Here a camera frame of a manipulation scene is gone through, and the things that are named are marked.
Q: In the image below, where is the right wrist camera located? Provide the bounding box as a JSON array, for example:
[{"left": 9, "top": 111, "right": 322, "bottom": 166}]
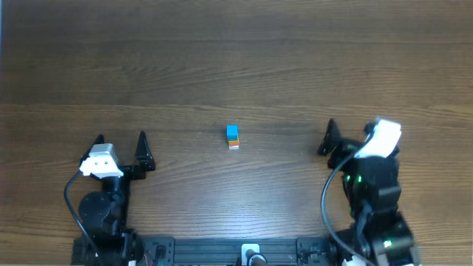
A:
[{"left": 354, "top": 117, "right": 403, "bottom": 160}]

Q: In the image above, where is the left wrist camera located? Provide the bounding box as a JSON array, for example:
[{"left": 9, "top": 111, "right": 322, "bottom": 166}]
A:
[{"left": 78, "top": 143, "right": 125, "bottom": 180}]

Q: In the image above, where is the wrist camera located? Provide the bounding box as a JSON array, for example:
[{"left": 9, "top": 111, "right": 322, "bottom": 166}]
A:
[
  {"left": 354, "top": 117, "right": 403, "bottom": 160},
  {"left": 78, "top": 143, "right": 125, "bottom": 180}
]

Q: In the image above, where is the mounting rail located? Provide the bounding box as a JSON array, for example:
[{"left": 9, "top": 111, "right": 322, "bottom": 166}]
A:
[{"left": 69, "top": 236, "right": 333, "bottom": 266}]

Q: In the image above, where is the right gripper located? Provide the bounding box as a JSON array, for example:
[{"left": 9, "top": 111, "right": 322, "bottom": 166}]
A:
[{"left": 316, "top": 117, "right": 376, "bottom": 171}]

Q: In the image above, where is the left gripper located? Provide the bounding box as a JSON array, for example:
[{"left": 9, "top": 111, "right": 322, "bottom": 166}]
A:
[{"left": 82, "top": 130, "right": 157, "bottom": 181}]

